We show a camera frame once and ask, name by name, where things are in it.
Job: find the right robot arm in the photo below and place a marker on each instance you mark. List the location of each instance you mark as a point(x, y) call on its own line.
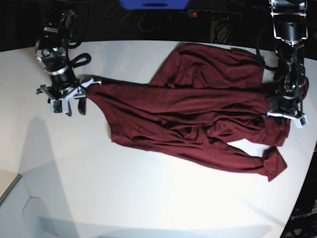
point(51, 51)

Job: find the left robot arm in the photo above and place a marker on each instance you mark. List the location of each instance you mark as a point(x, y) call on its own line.
point(289, 22)

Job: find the blue box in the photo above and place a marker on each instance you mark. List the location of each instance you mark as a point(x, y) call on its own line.
point(153, 4)

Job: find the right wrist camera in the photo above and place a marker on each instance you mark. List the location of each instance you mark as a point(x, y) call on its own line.
point(59, 106)

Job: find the black power strip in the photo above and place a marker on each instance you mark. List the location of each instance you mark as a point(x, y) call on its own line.
point(214, 15)

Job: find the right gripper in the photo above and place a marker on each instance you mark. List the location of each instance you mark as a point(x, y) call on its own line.
point(78, 91)

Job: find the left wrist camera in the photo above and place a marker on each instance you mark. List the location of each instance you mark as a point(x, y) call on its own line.
point(301, 121)

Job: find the dark red t-shirt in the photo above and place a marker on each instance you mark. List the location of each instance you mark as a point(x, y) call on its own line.
point(205, 104)

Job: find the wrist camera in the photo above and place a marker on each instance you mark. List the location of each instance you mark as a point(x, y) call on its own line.
point(59, 106)
point(301, 121)

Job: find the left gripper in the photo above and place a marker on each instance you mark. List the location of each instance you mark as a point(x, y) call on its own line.
point(286, 107)

